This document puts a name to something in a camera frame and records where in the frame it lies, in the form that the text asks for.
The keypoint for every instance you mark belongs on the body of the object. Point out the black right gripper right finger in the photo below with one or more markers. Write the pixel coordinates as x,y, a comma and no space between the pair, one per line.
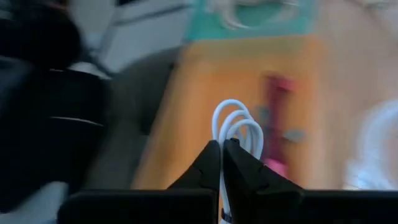
280,205

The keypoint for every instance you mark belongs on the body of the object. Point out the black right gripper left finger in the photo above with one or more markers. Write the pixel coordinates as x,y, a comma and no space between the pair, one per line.
155,205

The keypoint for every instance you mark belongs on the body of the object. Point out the orange translucent tray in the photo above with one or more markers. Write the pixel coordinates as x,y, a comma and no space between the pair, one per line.
192,93

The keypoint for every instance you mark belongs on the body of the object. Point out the green translucent tray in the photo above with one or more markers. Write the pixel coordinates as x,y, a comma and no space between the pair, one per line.
205,29

